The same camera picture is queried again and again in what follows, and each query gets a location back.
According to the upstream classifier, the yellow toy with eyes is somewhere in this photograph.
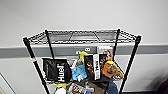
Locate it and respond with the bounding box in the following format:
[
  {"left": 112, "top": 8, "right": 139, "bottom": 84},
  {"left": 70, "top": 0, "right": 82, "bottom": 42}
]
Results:
[{"left": 75, "top": 49, "right": 91, "bottom": 66}]

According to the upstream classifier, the dark box with white stripe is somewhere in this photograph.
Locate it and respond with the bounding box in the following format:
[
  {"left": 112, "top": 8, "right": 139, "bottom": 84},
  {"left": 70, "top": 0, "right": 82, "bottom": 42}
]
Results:
[{"left": 83, "top": 53, "right": 101, "bottom": 82}]

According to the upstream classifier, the white box with picture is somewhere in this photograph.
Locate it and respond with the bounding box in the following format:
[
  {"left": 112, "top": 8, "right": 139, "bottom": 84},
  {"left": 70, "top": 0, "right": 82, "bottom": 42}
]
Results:
[{"left": 97, "top": 46, "right": 115, "bottom": 63}]

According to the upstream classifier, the blue plush toy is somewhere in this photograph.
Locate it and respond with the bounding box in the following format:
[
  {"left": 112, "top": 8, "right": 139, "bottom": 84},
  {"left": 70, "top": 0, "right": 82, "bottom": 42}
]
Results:
[{"left": 71, "top": 63, "right": 89, "bottom": 82}]

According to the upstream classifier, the black Huel bag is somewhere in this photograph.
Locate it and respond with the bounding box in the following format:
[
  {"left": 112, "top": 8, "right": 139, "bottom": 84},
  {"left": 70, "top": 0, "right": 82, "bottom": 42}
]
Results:
[{"left": 42, "top": 57, "right": 73, "bottom": 84}]

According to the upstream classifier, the dark grey bag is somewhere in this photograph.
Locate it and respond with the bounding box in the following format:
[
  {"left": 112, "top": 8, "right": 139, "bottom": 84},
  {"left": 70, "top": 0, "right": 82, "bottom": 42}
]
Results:
[{"left": 66, "top": 78, "right": 111, "bottom": 94}]

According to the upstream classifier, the white box with red print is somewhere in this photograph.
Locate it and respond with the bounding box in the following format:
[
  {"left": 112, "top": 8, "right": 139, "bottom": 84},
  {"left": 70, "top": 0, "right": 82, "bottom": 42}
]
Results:
[{"left": 68, "top": 83, "right": 88, "bottom": 94}]

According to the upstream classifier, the yellow plush toy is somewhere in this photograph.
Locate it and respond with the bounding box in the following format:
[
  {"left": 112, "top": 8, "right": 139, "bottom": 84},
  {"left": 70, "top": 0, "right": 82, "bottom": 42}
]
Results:
[{"left": 53, "top": 83, "right": 68, "bottom": 90}]

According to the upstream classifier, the green and white bowl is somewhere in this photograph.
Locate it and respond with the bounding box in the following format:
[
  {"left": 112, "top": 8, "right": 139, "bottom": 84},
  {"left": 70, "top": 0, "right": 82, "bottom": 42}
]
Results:
[{"left": 53, "top": 87, "right": 68, "bottom": 94}]

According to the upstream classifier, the black chair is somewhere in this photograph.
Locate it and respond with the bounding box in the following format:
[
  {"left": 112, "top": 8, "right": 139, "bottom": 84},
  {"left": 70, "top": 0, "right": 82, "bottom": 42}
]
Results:
[{"left": 156, "top": 79, "right": 168, "bottom": 94}]

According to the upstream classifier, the black wire shelf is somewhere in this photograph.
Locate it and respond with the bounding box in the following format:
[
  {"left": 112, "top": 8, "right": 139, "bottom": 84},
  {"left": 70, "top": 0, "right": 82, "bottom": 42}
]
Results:
[{"left": 22, "top": 28, "right": 143, "bottom": 94}]

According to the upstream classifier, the long grey wall band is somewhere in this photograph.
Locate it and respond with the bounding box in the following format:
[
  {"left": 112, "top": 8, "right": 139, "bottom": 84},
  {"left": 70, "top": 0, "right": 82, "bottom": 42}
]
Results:
[{"left": 0, "top": 43, "right": 168, "bottom": 59}]

